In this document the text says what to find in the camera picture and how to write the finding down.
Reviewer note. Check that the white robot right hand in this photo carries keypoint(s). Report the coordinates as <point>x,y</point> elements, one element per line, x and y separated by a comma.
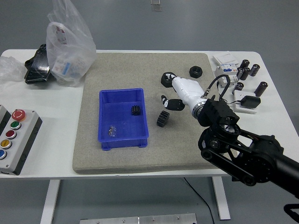
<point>189,91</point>

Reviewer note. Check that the large black gear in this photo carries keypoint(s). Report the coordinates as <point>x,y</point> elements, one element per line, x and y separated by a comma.
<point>163,119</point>

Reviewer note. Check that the small black gear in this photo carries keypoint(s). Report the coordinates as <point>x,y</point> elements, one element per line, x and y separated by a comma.
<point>136,110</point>

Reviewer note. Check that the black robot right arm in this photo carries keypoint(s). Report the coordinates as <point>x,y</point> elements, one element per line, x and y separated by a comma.
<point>257,158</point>

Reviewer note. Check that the small black hex nut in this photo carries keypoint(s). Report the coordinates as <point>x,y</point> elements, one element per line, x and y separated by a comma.
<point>195,72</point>

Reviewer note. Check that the large black hex nut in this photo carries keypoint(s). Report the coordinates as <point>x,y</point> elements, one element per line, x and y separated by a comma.
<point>164,83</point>

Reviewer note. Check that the blue plastic box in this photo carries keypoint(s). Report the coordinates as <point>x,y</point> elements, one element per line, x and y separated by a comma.
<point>116,121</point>

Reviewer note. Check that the grey push-button control box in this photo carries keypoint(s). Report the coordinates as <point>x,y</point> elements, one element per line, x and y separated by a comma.
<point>25,140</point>

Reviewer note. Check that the white circuit breaker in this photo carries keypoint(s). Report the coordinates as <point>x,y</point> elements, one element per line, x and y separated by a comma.
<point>226,70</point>

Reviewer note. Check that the flat white carton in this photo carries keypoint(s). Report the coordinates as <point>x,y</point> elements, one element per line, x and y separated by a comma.
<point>224,58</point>

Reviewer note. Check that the black cylindrical capacitor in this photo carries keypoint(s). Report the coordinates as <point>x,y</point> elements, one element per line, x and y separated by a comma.
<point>245,74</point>
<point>261,88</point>
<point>238,87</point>
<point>239,72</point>
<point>255,70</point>
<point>245,63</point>

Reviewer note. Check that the black power adapter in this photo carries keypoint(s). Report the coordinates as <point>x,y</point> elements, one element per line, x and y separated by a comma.
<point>251,102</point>

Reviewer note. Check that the grey-brown mat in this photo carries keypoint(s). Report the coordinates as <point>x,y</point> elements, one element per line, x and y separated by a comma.
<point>140,161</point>

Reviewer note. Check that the small bag of screws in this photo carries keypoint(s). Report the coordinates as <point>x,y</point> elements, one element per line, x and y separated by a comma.
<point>111,131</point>

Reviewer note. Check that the clear floor fixture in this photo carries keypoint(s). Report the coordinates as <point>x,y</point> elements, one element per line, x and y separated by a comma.
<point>156,5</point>

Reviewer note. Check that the white right table leg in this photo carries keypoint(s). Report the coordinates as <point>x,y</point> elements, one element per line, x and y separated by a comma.
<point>222,200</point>

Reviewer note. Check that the white table leg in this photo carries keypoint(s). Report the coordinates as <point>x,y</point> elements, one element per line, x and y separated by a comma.
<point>50,200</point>
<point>222,200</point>

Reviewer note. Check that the clear plastic bag with boxes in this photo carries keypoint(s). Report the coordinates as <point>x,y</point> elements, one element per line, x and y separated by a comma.
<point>70,46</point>

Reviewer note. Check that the silver metal plate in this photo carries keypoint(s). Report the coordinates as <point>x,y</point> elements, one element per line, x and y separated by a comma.
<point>140,219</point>

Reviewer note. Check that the black wrapped machine part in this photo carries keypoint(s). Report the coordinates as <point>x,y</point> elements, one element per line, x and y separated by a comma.
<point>37,70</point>

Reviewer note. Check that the red emergency stop button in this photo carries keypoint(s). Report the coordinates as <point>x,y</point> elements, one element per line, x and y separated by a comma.
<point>18,114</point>

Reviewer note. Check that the green push button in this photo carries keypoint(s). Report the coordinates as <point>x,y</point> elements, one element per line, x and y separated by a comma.
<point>15,125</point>

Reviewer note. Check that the white left table leg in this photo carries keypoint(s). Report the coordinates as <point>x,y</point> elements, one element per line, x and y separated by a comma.
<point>50,200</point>

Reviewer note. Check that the crumpled clear plastic wrap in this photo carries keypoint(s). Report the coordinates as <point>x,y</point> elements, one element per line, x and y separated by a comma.
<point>11,70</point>

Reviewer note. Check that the red push button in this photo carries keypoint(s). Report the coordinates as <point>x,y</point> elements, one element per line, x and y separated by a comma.
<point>10,134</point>

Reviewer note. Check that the yellow push button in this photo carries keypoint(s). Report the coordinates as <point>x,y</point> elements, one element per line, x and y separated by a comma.
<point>5,144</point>

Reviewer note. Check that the blue push button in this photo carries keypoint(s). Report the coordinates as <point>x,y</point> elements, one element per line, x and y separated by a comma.
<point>2,154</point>

